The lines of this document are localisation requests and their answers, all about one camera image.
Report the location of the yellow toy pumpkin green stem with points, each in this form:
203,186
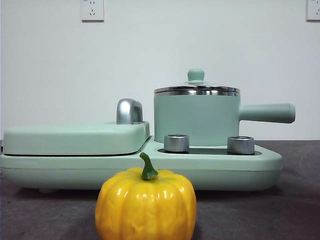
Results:
145,207

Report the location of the glass lid with green knob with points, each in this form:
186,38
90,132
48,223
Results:
195,75

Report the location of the silver control knob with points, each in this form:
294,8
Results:
176,143
240,145

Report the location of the mint green breakfast machine base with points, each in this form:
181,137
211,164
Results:
225,170

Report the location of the white wall socket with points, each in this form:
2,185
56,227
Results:
92,11
313,10

